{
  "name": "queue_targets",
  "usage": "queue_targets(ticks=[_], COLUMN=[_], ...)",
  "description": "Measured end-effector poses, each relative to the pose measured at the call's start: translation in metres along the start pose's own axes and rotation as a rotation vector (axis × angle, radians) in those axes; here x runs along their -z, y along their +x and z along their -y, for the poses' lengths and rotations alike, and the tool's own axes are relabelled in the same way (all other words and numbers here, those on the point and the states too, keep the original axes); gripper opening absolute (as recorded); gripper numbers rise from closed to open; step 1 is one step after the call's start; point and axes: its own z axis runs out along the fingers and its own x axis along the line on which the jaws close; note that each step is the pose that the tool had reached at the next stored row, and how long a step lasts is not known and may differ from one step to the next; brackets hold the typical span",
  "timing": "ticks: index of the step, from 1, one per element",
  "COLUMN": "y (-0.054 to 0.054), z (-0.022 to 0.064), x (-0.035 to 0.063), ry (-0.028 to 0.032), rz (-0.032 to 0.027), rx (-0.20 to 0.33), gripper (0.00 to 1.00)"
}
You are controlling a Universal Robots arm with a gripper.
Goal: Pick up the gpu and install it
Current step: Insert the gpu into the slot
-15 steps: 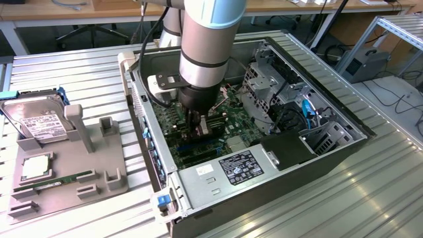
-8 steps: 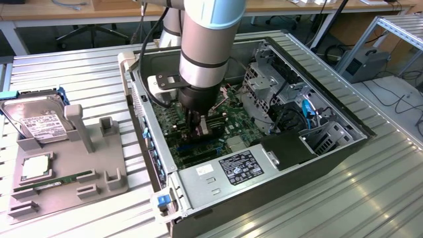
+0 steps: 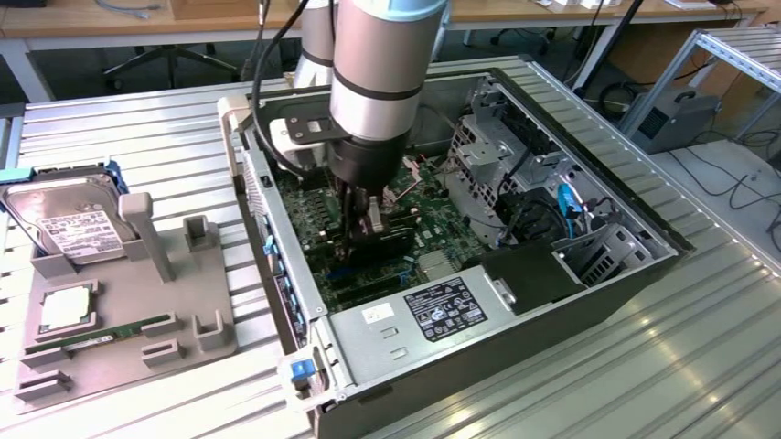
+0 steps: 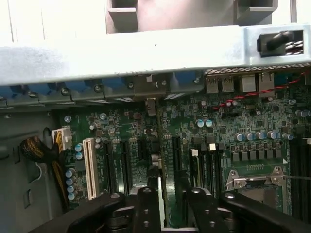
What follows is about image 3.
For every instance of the grey machine box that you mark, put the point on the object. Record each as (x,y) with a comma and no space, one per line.
(676,123)

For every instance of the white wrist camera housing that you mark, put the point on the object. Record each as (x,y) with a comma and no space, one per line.
(292,151)

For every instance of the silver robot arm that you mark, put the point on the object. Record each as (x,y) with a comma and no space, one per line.
(377,68)

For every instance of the silver hard disk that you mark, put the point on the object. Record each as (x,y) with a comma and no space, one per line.
(60,206)

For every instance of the black office chair base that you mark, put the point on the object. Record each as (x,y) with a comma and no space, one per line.
(506,34)
(173,55)

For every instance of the silver metal drive cage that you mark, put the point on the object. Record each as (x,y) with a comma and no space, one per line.
(482,155)

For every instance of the wooden office desk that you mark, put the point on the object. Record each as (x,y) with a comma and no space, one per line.
(90,25)

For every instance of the aluminium frame table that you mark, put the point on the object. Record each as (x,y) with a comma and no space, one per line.
(738,50)

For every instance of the open dark PC case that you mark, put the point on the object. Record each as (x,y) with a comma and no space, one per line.
(487,347)

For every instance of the black slanted pole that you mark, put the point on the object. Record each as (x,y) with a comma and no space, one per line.
(607,43)

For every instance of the silver CPU chip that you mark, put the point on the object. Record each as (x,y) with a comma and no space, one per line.
(66,310)

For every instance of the grey parts rack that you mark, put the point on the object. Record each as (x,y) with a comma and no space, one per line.
(121,320)

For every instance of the silver socket cover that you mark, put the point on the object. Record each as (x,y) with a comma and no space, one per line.
(411,178)

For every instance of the silver metal disk bay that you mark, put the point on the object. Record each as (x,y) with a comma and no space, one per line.
(603,260)

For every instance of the silver chipset heatsink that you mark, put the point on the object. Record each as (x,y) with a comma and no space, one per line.
(435,267)

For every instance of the grey power supply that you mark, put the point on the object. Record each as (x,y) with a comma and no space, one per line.
(365,352)

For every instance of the green motherboard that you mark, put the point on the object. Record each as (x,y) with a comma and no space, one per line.
(427,210)

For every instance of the black graphics card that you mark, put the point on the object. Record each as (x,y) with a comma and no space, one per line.
(384,244)

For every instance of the black expansion slot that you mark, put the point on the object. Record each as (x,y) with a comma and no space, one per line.
(369,296)
(365,284)

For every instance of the black plastic shroud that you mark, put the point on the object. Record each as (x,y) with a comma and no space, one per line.
(530,279)

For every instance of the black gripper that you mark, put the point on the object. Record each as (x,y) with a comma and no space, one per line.
(368,160)

